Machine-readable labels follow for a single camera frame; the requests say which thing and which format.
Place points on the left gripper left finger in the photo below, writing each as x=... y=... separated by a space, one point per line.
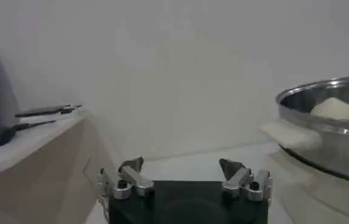
x=137 y=181

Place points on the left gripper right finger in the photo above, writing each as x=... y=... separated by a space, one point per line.
x=238 y=179

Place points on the white steamed bun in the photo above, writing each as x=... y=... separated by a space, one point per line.
x=334 y=110

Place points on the white work table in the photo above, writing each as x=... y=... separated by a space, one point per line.
x=192 y=164

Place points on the perforated steel steamer basket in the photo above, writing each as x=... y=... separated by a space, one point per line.
x=329 y=152

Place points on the white side table with laptop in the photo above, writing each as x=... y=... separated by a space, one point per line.
x=34 y=170

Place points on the black flat tablet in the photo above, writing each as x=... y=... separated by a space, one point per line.
x=43 y=110

